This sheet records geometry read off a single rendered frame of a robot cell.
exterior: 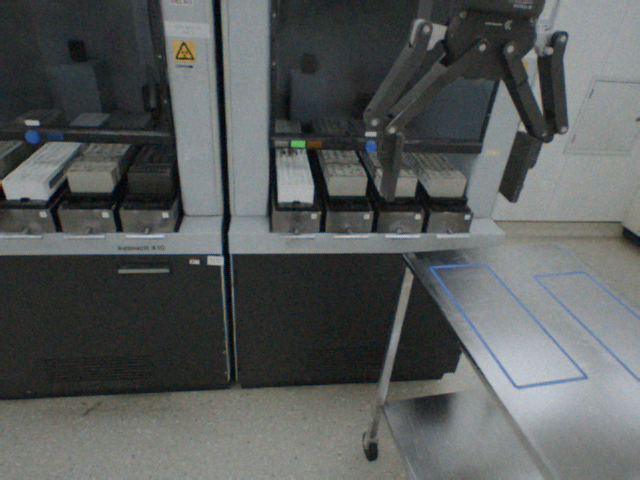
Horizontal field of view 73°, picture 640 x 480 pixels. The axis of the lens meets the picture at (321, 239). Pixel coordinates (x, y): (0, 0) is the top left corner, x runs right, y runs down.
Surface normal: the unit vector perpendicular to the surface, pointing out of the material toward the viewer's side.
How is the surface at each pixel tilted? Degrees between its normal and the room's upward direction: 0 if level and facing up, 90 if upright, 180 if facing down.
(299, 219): 90
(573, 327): 0
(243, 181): 90
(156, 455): 0
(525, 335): 0
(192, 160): 90
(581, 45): 90
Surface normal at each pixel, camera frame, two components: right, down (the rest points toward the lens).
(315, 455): 0.07, -0.84
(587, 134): 0.11, 0.54
